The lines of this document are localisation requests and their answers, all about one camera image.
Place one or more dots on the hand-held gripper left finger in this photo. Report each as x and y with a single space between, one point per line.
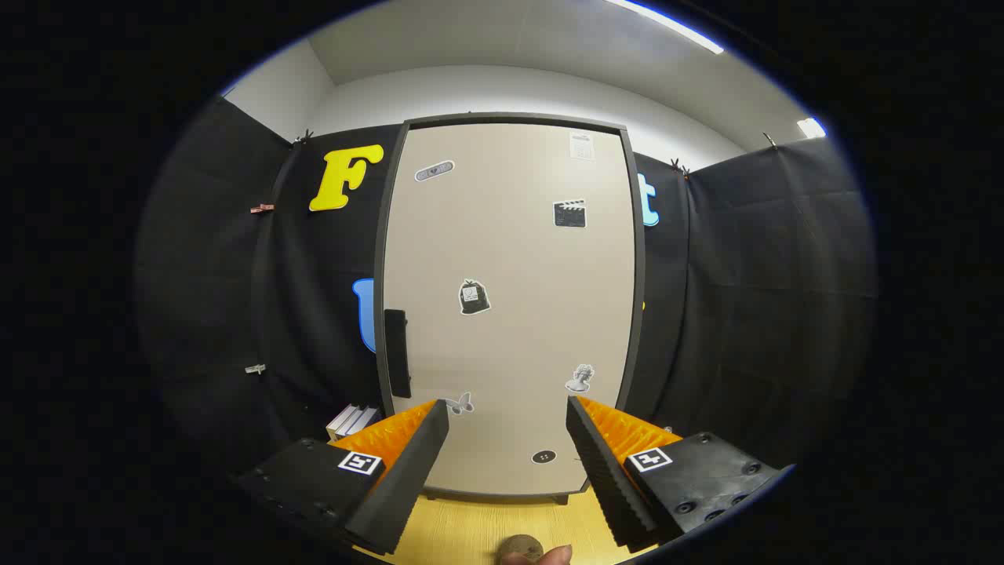
412 471

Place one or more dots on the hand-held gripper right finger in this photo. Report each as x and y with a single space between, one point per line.
604 471

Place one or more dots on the grey shoe cabinet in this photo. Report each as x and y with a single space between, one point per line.
510 118

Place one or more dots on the white book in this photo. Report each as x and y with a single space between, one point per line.
343 420

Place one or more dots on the black backdrop cloth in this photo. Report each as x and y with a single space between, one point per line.
769 275

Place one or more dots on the ceiling light strip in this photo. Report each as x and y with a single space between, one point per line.
667 25
811 128

